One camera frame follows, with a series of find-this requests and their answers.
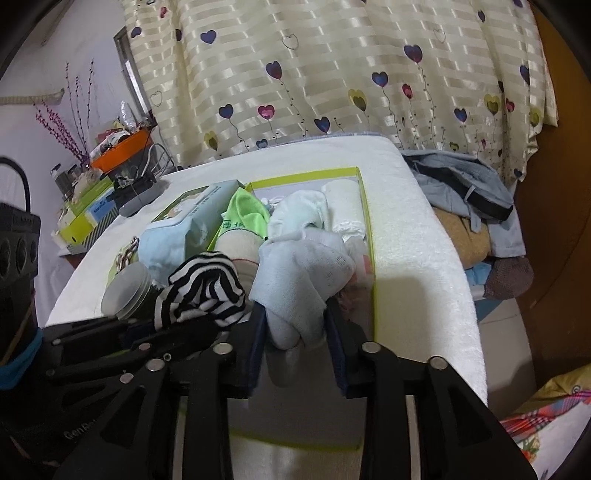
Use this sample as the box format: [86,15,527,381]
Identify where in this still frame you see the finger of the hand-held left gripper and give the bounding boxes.
[44,323,232,386]
[41,316,158,356]

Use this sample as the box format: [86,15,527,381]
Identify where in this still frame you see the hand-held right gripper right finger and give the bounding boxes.
[323,295,539,480]

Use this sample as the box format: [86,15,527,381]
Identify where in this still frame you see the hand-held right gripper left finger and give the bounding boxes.
[55,305,269,480]

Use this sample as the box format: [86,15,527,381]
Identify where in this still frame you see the grey-blue sock pair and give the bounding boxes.
[249,230,357,352]

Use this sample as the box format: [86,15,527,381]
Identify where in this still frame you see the black white striped sock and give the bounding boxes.
[154,251,247,330]

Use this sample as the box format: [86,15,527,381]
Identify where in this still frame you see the green-rimmed box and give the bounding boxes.
[205,166,380,342]

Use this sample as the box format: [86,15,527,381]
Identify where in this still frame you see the bright green cloth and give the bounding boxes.
[221,187,272,241]

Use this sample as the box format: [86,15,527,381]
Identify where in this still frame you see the round lidded jar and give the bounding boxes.
[100,262,160,321]

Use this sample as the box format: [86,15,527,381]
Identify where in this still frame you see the lime green box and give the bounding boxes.
[58,210,100,245]

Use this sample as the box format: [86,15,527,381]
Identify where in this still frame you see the green yellow box stack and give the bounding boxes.
[69,210,122,254]

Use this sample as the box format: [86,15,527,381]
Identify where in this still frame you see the beige rolled sock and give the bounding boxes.
[213,222,266,265]

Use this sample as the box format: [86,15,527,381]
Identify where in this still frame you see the pale green flat box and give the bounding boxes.
[69,179,116,208]

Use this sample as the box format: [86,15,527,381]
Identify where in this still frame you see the light blue cloth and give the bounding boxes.
[137,225,192,287]

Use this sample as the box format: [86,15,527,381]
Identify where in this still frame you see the white sock pair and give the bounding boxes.
[268,190,331,241]

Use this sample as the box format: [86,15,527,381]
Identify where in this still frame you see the white terry bed cover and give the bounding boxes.
[44,131,490,416]

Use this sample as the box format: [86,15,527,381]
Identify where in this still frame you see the white folded towel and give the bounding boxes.
[321,179,368,241]

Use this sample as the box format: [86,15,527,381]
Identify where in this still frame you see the pink flower branches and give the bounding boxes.
[34,60,98,164]

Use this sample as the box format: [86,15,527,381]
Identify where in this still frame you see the orange tray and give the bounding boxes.
[90,128,153,172]

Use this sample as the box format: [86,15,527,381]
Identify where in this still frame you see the brown cushion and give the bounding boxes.
[431,208,492,271]

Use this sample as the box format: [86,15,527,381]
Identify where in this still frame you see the brown knit cloth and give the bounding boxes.
[482,256,535,300]

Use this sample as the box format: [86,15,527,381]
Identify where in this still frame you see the grey-blue clothing pile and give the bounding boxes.
[401,148,527,259]

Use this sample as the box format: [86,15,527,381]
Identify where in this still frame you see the colourful printed bag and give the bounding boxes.
[499,374,591,480]

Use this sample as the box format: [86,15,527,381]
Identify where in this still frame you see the heart print curtain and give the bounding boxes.
[117,0,559,195]

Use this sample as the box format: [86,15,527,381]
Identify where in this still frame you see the wooden wardrobe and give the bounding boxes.
[512,14,591,407]

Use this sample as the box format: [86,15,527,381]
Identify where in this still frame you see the blue wrist strap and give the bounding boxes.
[0,330,44,391]

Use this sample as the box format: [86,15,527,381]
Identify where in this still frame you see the window frame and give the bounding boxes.
[113,27,155,125]

